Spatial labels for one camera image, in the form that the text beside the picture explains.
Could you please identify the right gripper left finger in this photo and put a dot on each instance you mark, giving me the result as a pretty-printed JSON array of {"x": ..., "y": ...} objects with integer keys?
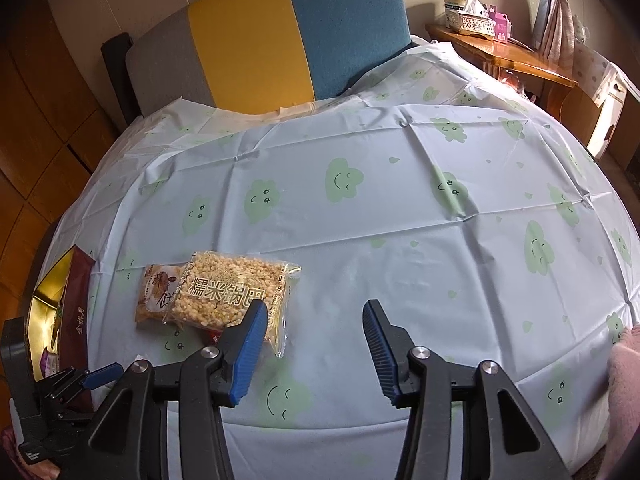
[{"x": 213, "y": 378}]

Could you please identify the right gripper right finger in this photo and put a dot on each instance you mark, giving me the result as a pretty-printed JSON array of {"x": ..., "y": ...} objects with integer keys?
[{"x": 412, "y": 377}]

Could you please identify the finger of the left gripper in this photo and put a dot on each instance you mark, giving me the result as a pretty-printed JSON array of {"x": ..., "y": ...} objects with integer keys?
[{"x": 102, "y": 377}]

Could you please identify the red festive snack packet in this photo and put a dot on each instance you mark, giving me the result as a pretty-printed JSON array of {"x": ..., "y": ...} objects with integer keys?
[{"x": 207, "y": 336}]

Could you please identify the clear rice crisp pack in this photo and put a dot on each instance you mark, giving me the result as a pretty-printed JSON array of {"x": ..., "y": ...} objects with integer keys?
[{"x": 215, "y": 291}]

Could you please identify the flaky pastry white packet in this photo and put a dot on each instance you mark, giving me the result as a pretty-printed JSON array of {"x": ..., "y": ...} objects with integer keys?
[{"x": 157, "y": 291}]

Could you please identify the purple snack packet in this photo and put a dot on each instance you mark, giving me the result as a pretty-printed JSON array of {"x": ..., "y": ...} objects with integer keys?
[{"x": 49, "y": 363}]

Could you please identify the gold red gift box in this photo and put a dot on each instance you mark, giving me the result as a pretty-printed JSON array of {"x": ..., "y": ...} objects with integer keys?
[{"x": 57, "y": 316}]

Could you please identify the cloud-print white tablecloth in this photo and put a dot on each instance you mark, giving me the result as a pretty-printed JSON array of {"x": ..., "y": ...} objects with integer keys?
[{"x": 479, "y": 223}]

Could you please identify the pink garment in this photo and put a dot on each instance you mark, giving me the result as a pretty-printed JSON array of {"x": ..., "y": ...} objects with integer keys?
[{"x": 623, "y": 398}]

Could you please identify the cardboard box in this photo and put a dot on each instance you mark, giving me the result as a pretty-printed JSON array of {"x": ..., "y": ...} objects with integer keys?
[{"x": 592, "y": 110}]

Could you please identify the wooden side table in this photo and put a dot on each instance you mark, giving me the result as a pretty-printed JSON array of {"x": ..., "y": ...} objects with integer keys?
[{"x": 496, "y": 59}]

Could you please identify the grey yellow blue chair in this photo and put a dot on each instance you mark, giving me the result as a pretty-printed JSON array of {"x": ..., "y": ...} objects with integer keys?
[{"x": 254, "y": 56}]

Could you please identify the pink small box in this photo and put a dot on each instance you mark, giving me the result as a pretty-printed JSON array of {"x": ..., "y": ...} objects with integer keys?
[{"x": 502, "y": 25}]

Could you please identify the patterned tissue box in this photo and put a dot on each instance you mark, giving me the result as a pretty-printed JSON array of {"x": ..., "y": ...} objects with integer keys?
[{"x": 469, "y": 18}]

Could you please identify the right side curtain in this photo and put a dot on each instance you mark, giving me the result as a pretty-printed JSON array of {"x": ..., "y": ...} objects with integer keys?
[{"x": 554, "y": 33}]

